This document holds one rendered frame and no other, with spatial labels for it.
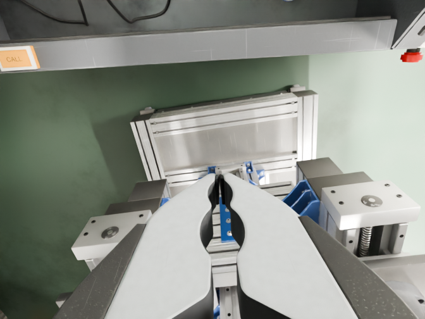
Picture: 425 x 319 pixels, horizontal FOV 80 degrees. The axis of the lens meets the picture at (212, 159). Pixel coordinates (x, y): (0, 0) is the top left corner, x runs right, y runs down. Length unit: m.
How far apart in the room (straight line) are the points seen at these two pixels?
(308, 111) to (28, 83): 1.39
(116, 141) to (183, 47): 1.21
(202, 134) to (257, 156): 0.30
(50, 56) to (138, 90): 0.99
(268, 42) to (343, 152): 1.33
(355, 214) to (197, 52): 0.38
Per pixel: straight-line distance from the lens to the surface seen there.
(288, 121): 1.25
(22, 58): 0.46
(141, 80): 1.41
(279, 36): 0.40
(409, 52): 0.66
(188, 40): 0.39
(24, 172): 1.92
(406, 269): 0.59
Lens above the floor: 1.34
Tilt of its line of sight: 63 degrees down
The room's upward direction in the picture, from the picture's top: 179 degrees clockwise
